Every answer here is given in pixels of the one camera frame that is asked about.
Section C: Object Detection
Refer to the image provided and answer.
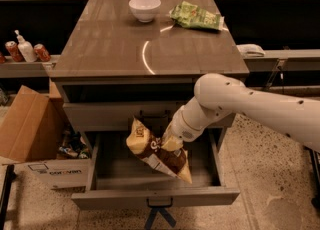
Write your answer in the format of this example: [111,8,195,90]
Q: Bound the brown and yellow chip bag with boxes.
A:
[126,118,192,184]

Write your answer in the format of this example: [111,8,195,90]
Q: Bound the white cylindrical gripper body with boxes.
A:
[170,97,230,142]

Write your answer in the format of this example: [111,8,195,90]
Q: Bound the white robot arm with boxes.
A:
[166,73,320,152]

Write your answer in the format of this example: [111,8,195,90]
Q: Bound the black stand left edge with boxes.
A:
[0,165,16,230]

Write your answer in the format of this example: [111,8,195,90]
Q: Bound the black stand right edge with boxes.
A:
[309,150,320,210]

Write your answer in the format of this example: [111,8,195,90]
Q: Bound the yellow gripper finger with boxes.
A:
[161,127,183,152]

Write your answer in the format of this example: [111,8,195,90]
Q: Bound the red soda can left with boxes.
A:
[5,41,24,62]

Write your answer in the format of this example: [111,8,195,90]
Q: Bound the grey wooden drawer cabinet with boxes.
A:
[49,0,250,212]

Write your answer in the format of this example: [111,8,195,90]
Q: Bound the closed middle drawer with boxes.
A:
[63,101,183,132]

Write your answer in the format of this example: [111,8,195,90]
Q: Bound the open bottom drawer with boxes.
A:
[72,131,240,210]

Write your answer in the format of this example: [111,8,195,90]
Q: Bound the white ceramic bowl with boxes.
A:
[129,0,161,23]

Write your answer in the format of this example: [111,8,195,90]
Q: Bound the snack packets in box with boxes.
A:
[58,131,91,159]

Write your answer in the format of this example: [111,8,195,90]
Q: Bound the red soda can right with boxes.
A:
[34,44,51,62]

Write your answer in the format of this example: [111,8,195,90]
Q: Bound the brown cardboard box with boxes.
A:
[0,86,89,189]

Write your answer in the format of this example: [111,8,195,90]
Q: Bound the white folded cloth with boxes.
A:
[237,44,265,57]

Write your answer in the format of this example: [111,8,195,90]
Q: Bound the red soda can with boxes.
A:
[5,41,24,62]
[34,44,51,62]

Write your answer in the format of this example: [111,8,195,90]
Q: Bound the black stand edge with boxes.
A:
[309,150,320,210]
[0,165,16,230]

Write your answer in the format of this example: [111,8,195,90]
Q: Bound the white pump bottle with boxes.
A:
[15,30,37,62]

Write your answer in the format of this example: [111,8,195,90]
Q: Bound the green chip bag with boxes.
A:
[169,1,224,31]

